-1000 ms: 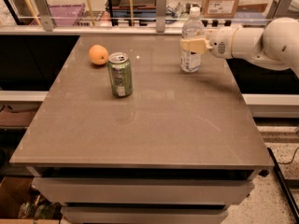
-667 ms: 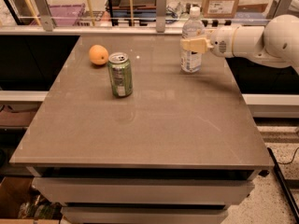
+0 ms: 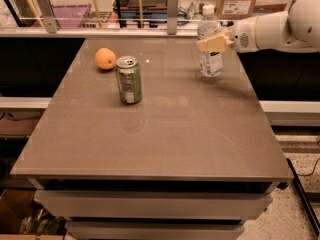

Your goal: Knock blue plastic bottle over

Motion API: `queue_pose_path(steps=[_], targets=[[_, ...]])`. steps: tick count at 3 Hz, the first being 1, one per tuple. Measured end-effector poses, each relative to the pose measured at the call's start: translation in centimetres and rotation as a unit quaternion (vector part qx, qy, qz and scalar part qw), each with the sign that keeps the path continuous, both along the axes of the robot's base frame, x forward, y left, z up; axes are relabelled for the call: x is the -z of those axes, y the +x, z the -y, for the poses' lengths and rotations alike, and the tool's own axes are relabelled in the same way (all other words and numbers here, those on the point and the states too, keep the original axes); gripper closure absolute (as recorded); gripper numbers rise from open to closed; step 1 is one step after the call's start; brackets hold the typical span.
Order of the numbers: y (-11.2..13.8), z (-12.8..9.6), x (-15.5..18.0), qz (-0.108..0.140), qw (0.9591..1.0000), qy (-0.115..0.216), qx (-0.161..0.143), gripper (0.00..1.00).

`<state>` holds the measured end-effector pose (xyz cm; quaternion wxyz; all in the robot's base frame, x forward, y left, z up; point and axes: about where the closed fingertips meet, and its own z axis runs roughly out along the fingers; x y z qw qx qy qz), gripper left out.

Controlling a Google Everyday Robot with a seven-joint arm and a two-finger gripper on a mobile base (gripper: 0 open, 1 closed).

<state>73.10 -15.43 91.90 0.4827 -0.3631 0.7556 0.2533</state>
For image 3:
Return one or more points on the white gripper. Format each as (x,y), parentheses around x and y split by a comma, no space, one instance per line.
(242,37)

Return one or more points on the clear plastic water bottle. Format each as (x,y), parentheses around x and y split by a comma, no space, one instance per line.
(211,63)

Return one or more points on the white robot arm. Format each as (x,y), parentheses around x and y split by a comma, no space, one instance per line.
(295,31)

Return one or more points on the cardboard box with label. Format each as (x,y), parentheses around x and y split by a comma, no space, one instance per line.
(235,9)

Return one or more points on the dark tray with items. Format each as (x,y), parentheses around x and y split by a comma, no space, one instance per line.
(133,8)

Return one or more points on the green soda can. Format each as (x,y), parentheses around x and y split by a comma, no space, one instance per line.
(129,79)

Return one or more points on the orange fruit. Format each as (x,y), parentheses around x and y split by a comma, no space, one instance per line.
(105,58)

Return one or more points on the purple plastic crate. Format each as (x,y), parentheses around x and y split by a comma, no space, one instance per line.
(71,16)

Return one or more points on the grey drawer cabinet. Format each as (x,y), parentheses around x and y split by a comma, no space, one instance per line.
(145,215)

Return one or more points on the cardboard box on floor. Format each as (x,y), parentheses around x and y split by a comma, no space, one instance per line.
(15,205)

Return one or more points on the metal bracket centre post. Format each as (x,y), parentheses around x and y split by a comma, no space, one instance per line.
(172,11)

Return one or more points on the metal bracket post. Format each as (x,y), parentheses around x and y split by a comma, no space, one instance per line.
(50,23)
(172,11)

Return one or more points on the metal bracket left post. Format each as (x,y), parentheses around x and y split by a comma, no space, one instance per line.
(50,23)

